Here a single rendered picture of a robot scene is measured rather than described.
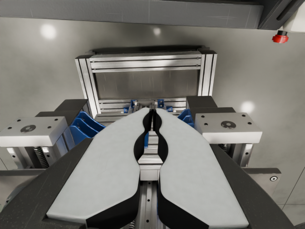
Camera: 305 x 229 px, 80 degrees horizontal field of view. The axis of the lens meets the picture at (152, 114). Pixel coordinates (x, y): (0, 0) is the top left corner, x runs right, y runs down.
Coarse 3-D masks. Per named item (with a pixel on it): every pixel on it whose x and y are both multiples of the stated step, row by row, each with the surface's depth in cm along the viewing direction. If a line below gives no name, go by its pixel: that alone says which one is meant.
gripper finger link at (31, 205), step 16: (80, 144) 8; (64, 160) 8; (48, 176) 7; (64, 176) 7; (32, 192) 6; (48, 192) 6; (16, 208) 6; (32, 208) 6; (48, 208) 6; (0, 224) 5; (16, 224) 5; (32, 224) 5; (48, 224) 5; (64, 224) 5; (80, 224) 6
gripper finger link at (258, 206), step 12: (216, 144) 9; (216, 156) 8; (228, 156) 8; (228, 168) 8; (240, 168) 8; (228, 180) 7; (240, 180) 7; (252, 180) 7; (240, 192) 7; (252, 192) 7; (264, 192) 7; (240, 204) 6; (252, 204) 6; (264, 204) 6; (276, 204) 6; (252, 216) 6; (264, 216) 6; (276, 216) 6; (252, 228) 6; (264, 228) 6; (276, 228) 6; (288, 228) 6
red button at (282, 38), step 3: (279, 30) 48; (282, 30) 47; (279, 33) 48; (282, 33) 48; (285, 33) 47; (273, 36) 49; (276, 36) 48; (279, 36) 48; (282, 36) 48; (285, 36) 48; (273, 39) 49; (276, 39) 48; (279, 39) 48; (282, 39) 48; (285, 39) 48; (276, 42) 49; (279, 42) 48; (282, 42) 48
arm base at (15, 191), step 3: (21, 186) 46; (24, 186) 46; (15, 189) 46; (18, 189) 45; (21, 189) 45; (12, 192) 46; (15, 192) 45; (18, 192) 45; (9, 195) 46; (12, 195) 44; (15, 195) 44; (9, 198) 45; (12, 198) 44; (6, 201) 46; (9, 201) 44; (6, 204) 46; (3, 207) 46
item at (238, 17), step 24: (0, 0) 33; (24, 0) 33; (48, 0) 33; (72, 0) 33; (96, 0) 33; (120, 0) 33; (144, 0) 33; (168, 0) 33; (192, 0) 33; (216, 0) 33; (168, 24) 35; (192, 24) 34; (216, 24) 34; (240, 24) 34
